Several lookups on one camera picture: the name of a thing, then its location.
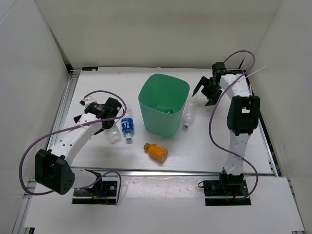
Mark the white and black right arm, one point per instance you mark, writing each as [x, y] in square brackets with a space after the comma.
[242, 118]

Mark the green plastic bin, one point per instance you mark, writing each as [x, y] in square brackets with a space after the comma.
[162, 100]

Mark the blue sticker label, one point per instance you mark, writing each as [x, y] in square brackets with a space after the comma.
[89, 68]

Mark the clear bottle white cap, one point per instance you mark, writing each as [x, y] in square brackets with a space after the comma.
[189, 114]

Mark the aluminium frame rail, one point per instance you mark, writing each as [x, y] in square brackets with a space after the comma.
[133, 172]

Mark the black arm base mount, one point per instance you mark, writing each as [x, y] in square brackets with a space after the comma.
[102, 193]

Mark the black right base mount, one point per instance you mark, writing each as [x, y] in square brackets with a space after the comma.
[216, 195]

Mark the blue label plastic bottle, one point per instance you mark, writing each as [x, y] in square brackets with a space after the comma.
[127, 125]

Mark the clear crushed plastic bottle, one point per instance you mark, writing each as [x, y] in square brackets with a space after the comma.
[113, 134]

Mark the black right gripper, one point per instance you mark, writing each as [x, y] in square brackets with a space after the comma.
[204, 81]

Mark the green bottle in bin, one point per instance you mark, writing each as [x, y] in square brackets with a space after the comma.
[164, 109]

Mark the orange plastic bottle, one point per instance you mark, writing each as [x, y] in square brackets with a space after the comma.
[155, 151]

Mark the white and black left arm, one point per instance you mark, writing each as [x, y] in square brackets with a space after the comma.
[53, 166]

